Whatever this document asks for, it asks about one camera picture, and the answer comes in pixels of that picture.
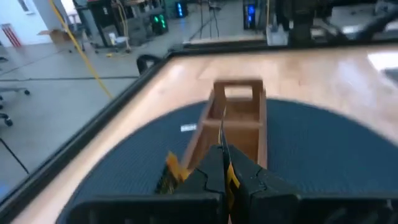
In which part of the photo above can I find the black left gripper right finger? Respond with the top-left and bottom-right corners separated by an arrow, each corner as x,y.
224,146 -> 301,224

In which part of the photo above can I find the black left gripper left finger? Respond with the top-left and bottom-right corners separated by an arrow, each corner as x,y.
175,144 -> 230,224

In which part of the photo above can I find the orange peach tea packet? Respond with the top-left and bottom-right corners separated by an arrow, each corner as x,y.
154,107 -> 242,217

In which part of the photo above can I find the round dark blue placemat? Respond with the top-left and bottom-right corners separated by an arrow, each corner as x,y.
55,98 -> 398,224

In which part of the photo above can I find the wooden three-compartment tray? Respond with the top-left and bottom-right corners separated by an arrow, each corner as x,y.
182,79 -> 268,170

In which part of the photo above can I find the green-lit computer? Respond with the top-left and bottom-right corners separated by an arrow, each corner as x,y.
150,12 -> 169,35

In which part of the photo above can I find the blue-lit computer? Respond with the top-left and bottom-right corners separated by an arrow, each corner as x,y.
244,2 -> 257,30
175,1 -> 187,18

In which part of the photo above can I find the black equipment rack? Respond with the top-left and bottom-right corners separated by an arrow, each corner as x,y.
86,0 -> 131,47

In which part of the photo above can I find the cardboard box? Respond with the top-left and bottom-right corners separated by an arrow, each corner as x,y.
37,28 -> 72,44

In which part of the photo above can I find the office chair base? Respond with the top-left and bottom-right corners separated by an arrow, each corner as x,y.
0,86 -> 30,127

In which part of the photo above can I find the yellow cable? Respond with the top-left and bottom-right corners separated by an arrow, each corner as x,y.
49,0 -> 113,100

